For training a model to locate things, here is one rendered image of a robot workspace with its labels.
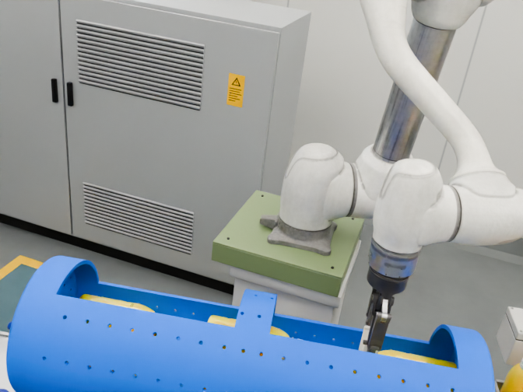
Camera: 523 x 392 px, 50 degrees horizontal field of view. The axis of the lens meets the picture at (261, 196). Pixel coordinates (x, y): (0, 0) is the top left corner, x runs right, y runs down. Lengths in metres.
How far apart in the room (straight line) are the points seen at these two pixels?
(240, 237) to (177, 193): 1.30
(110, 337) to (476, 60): 2.95
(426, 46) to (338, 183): 0.42
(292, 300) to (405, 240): 0.67
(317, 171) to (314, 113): 2.34
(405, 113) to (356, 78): 2.26
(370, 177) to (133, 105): 1.55
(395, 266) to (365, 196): 0.54
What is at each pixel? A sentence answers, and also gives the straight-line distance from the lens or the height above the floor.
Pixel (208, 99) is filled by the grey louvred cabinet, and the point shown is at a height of 1.08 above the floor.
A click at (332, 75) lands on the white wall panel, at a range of 3.72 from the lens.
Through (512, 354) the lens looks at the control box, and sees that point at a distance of 1.50.
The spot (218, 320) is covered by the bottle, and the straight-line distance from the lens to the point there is 1.12.
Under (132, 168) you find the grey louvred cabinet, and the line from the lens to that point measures 2.93.
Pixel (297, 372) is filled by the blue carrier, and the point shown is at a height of 1.19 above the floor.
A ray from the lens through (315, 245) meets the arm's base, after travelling 1.57.
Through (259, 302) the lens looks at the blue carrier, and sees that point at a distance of 1.09.
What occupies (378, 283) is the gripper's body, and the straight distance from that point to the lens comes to 1.06.
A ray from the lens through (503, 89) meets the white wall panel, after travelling 3.66.
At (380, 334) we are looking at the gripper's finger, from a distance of 1.10.
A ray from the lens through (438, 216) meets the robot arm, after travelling 0.99.
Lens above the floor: 1.92
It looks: 28 degrees down
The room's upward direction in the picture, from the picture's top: 7 degrees clockwise
